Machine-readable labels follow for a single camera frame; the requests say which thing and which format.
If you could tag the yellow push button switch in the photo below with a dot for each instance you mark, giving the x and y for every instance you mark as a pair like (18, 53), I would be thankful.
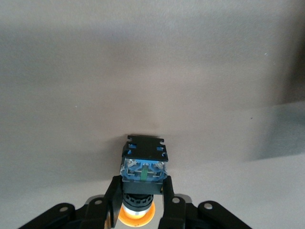
(143, 152)

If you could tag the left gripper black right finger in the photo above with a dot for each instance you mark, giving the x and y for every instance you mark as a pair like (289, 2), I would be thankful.
(172, 212)

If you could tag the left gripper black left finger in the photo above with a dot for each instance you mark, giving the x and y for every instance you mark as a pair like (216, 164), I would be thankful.
(104, 212)

